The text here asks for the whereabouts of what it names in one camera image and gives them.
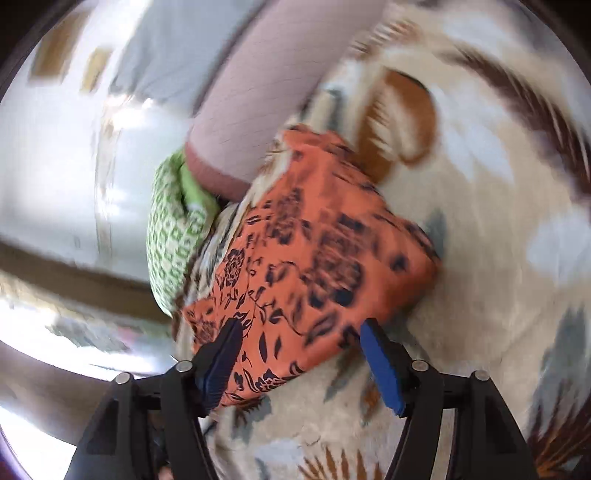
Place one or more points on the green checkered pillow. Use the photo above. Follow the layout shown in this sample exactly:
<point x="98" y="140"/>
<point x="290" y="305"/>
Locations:
<point x="180" y="218"/>

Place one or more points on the beige wall switches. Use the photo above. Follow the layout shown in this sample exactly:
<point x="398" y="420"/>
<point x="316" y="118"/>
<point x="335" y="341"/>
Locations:
<point x="95" y="68"/>

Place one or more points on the framed wall picture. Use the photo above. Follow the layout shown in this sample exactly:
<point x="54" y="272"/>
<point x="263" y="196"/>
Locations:
<point x="56" y="49"/>

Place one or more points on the grey pillow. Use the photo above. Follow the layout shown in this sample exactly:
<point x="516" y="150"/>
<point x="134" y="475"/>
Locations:
<point x="178" y="48"/>

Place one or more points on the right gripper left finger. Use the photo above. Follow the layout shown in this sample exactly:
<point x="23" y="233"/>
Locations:
<point x="117" y="442"/>

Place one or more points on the wooden stained glass door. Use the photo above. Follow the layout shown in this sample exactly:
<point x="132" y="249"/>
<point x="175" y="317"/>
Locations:
<point x="66" y="333"/>

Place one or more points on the orange floral blouse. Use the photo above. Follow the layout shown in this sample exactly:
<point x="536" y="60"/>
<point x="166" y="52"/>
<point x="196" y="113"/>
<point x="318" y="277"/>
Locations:
<point x="314" y="253"/>

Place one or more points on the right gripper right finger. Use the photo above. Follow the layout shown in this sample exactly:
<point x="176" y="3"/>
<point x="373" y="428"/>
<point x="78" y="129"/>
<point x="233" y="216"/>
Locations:
<point x="487" y="441"/>

